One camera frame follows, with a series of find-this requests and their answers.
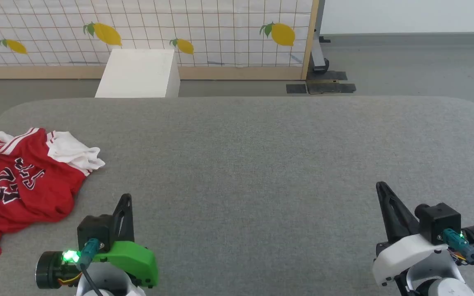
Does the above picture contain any camera cable teal plug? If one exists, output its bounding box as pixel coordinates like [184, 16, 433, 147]
[79, 238, 105, 296]
[442, 229, 474, 288]

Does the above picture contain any left camera cable teal plug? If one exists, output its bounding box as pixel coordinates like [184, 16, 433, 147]
[79, 238, 105, 296]

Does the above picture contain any dark floor base plate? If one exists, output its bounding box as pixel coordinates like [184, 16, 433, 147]
[306, 71, 348, 81]

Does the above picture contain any white rectangular box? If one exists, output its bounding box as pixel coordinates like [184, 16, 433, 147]
[94, 49, 181, 98]

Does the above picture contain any right camera cable teal plug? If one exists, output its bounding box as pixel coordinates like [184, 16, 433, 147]
[442, 229, 474, 288]

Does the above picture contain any grey stand leg with caster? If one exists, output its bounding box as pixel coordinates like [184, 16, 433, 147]
[311, 0, 331, 75]

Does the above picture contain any lemon print grid cloth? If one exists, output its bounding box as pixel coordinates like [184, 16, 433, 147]
[0, 0, 314, 69]

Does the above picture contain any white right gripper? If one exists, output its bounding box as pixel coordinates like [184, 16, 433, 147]
[372, 181, 474, 287]

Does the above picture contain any red and white jersey shirt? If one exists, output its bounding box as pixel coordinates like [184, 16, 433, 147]
[0, 127, 106, 261]

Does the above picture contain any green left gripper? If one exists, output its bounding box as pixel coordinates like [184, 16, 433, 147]
[35, 193, 159, 289]

